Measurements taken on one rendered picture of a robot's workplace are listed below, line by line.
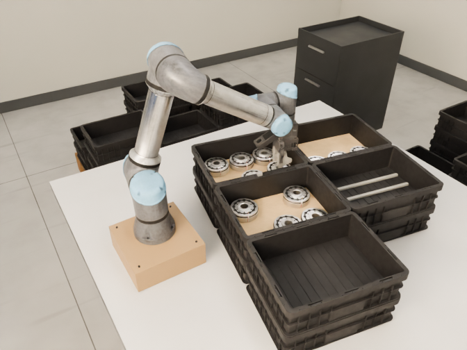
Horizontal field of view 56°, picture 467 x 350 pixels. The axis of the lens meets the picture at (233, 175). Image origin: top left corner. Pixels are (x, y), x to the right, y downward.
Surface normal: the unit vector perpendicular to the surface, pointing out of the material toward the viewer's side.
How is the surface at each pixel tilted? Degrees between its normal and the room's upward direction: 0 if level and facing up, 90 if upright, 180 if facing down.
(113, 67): 90
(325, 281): 0
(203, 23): 90
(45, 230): 0
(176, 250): 2
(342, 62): 90
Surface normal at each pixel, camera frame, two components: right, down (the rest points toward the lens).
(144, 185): 0.04, -0.70
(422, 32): -0.85, 0.30
